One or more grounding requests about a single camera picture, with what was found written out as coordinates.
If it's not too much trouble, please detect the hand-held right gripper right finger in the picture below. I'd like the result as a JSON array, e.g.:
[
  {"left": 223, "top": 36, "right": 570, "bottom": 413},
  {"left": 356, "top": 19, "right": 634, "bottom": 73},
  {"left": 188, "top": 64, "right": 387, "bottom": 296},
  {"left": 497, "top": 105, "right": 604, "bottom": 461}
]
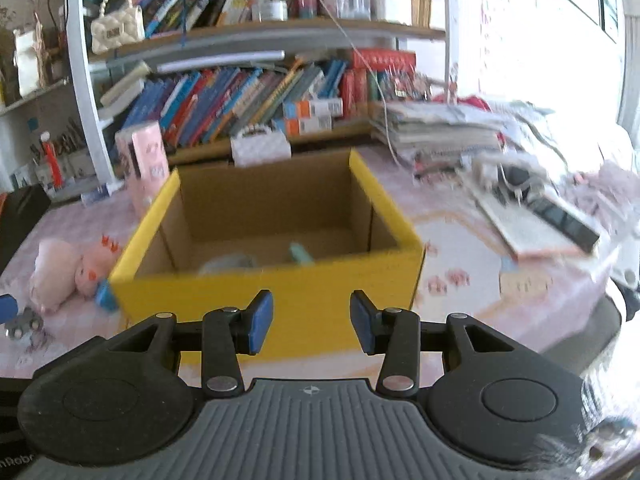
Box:
[{"left": 349, "top": 290, "right": 516, "bottom": 397}]

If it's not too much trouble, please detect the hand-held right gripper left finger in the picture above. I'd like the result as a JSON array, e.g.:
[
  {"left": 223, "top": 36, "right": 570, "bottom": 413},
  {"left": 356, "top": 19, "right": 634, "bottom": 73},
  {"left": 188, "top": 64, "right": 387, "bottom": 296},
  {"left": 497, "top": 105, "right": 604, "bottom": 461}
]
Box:
[{"left": 107, "top": 290, "right": 275, "bottom": 397}]

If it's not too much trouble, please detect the yellow cardboard box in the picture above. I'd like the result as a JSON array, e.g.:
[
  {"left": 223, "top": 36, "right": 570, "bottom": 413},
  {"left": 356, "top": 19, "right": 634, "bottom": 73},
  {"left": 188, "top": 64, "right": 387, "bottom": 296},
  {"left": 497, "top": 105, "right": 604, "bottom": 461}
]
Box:
[{"left": 109, "top": 149, "right": 426, "bottom": 361}]

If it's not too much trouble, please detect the grey toy car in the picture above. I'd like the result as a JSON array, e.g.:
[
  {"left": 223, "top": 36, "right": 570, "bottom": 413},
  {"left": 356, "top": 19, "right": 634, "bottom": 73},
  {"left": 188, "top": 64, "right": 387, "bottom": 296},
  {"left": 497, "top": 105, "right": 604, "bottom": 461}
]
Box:
[{"left": 4, "top": 307, "right": 43, "bottom": 343}]

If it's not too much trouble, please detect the pink plush toy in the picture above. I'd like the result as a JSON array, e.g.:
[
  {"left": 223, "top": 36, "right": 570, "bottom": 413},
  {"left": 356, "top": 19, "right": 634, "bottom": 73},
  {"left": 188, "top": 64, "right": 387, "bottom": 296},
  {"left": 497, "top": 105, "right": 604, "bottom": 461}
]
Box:
[{"left": 29, "top": 234, "right": 123, "bottom": 316}]

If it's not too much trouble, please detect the grey tape roll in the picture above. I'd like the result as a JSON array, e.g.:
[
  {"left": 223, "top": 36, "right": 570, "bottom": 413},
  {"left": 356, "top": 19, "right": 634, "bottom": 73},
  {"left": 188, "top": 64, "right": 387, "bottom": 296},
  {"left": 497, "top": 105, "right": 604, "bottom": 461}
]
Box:
[{"left": 199, "top": 254, "right": 258, "bottom": 275}]

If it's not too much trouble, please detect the small teal item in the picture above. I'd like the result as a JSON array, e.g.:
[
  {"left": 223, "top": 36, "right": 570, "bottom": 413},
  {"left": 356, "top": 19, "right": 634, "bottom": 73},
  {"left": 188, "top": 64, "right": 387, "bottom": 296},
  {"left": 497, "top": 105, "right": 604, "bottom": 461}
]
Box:
[{"left": 289, "top": 242, "right": 316, "bottom": 266}]

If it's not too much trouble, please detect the black box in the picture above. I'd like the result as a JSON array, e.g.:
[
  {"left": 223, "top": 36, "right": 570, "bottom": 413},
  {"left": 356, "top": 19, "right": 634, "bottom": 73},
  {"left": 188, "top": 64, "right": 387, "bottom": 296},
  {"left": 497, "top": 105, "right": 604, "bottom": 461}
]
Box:
[{"left": 0, "top": 185, "right": 52, "bottom": 273}]

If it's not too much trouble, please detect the pink checked tablecloth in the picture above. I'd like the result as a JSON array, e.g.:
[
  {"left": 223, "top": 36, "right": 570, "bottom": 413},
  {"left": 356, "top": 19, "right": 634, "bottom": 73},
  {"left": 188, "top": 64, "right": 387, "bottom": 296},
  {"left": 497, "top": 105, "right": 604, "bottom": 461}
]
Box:
[{"left": 0, "top": 145, "right": 626, "bottom": 376}]

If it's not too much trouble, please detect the small spray bottle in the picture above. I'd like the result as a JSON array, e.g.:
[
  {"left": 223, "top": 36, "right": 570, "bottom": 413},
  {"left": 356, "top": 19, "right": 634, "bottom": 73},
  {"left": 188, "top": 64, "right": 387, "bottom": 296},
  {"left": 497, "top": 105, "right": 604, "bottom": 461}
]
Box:
[{"left": 80, "top": 182, "right": 123, "bottom": 206}]

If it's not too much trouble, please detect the red and white tube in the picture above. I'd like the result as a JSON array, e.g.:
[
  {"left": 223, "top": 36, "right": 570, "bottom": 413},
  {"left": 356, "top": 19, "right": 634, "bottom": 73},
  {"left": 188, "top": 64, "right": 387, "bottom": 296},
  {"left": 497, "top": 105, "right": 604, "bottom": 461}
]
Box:
[{"left": 40, "top": 131, "right": 66, "bottom": 186}]

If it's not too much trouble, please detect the desk organizer with tools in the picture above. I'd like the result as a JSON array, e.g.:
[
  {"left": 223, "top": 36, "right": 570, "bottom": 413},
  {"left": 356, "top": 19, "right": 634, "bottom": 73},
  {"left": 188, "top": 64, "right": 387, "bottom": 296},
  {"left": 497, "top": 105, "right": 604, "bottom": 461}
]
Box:
[{"left": 30, "top": 117, "right": 93, "bottom": 181}]

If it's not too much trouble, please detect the small white quilted purse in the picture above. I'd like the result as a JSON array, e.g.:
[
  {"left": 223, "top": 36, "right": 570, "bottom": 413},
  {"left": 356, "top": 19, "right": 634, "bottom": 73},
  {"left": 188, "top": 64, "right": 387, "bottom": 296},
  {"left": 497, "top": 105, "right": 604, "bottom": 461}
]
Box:
[{"left": 230, "top": 124, "right": 292, "bottom": 168}]

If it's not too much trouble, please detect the orange and white carton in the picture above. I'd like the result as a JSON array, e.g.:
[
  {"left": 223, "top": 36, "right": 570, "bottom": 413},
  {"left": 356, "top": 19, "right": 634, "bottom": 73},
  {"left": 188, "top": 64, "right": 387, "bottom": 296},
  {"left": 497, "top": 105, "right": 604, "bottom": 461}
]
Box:
[
  {"left": 282, "top": 99, "right": 344, "bottom": 120},
  {"left": 285, "top": 116, "right": 334, "bottom": 136}
]

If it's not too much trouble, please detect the pink cylindrical humidifier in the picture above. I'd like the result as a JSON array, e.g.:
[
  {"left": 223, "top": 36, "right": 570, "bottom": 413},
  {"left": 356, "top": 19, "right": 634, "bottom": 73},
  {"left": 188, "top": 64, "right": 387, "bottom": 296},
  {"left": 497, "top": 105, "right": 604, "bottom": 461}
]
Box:
[{"left": 115, "top": 121, "right": 171, "bottom": 218}]

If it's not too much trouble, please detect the stack of papers and notebooks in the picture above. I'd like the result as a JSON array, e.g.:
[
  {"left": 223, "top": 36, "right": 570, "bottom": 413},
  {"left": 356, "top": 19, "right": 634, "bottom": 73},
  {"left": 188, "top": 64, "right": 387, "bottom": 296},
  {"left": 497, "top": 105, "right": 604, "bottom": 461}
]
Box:
[{"left": 370, "top": 97, "right": 551, "bottom": 171}]

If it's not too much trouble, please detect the long row of blue books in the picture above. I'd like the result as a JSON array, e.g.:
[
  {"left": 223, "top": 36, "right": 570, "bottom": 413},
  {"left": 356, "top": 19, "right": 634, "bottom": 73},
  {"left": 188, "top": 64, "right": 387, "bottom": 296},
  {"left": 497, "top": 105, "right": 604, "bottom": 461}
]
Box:
[{"left": 100, "top": 57, "right": 351, "bottom": 148}]

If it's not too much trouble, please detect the black flat device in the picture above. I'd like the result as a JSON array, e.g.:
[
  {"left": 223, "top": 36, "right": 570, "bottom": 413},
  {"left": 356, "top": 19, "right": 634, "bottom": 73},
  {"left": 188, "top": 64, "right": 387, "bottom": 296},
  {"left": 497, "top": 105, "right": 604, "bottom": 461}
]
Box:
[{"left": 530, "top": 195, "right": 601, "bottom": 256}]

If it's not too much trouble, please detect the row of red spines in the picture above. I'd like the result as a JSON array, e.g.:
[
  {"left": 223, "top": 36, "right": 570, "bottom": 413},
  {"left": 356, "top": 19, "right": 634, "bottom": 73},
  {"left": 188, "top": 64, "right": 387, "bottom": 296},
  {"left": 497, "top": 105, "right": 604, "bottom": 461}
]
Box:
[{"left": 341, "top": 70, "right": 382, "bottom": 118}]

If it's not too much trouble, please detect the white bookshelf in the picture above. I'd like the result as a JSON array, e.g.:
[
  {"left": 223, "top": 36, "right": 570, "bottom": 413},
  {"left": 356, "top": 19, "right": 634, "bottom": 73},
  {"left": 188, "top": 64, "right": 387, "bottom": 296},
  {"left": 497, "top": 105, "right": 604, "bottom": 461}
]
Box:
[{"left": 62, "top": 0, "right": 451, "bottom": 186}]

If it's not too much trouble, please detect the colourful patterned box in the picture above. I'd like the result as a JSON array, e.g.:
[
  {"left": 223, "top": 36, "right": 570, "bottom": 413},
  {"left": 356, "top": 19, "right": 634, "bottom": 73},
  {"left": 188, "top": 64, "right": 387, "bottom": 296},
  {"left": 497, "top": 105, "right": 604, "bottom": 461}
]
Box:
[{"left": 385, "top": 72, "right": 431, "bottom": 101}]

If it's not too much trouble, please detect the white paper bag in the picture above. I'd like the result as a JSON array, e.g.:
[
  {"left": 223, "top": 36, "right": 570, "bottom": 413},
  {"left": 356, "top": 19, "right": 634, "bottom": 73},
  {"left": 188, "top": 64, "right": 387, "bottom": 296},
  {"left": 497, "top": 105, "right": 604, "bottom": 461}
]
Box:
[{"left": 12, "top": 27, "right": 56, "bottom": 101}]

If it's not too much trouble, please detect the red cloth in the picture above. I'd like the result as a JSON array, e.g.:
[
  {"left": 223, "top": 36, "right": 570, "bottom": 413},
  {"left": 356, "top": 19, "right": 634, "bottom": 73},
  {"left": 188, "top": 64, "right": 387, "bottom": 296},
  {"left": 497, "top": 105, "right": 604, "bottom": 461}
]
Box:
[{"left": 432, "top": 95, "right": 493, "bottom": 111}]

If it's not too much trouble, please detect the cream book stack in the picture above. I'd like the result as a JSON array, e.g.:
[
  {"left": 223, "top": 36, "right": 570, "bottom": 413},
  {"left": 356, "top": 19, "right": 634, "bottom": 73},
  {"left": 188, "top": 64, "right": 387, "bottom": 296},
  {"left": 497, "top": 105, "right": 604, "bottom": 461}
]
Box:
[{"left": 100, "top": 60, "right": 153, "bottom": 108}]

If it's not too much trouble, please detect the white rolled paper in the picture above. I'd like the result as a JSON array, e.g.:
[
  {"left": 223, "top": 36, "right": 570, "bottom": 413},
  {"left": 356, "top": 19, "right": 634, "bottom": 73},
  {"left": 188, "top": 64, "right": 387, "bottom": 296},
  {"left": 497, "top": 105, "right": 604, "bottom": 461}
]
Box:
[{"left": 156, "top": 50, "right": 286, "bottom": 73}]

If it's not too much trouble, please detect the red flat box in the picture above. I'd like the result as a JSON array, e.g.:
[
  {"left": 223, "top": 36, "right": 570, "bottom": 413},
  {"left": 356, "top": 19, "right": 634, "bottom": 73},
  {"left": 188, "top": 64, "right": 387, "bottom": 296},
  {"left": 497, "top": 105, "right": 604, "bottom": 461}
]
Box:
[{"left": 349, "top": 49, "right": 417, "bottom": 75}]

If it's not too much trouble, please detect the white round jar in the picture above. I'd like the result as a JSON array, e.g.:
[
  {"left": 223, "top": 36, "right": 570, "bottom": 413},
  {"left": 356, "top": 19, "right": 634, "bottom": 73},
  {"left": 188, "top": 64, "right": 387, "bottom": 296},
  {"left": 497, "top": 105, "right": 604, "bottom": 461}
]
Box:
[{"left": 251, "top": 0, "right": 289, "bottom": 23}]

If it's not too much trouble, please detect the white pen holder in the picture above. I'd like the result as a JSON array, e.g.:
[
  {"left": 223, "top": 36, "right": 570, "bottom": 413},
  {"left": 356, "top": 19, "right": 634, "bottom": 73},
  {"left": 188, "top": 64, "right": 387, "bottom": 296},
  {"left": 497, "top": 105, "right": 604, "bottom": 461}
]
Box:
[{"left": 370, "top": 0, "right": 413, "bottom": 26}]

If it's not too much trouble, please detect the thin white cable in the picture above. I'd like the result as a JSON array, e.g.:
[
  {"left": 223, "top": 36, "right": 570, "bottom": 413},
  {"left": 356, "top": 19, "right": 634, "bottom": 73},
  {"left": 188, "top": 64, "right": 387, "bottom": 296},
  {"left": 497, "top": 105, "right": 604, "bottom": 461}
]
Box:
[{"left": 312, "top": 0, "right": 403, "bottom": 167}]

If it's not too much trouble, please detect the cream quilted pearl-handle handbag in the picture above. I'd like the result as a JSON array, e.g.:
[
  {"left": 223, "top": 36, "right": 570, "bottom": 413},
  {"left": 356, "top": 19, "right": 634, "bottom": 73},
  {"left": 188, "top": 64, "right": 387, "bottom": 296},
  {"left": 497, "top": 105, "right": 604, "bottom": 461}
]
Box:
[{"left": 90, "top": 0, "right": 145, "bottom": 55}]

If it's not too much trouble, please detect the pink wall poster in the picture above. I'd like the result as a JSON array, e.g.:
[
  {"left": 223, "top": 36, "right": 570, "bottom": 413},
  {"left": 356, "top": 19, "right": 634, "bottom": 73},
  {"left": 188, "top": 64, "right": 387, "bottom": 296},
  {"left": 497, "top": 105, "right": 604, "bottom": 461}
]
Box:
[{"left": 477, "top": 0, "right": 541, "bottom": 96}]

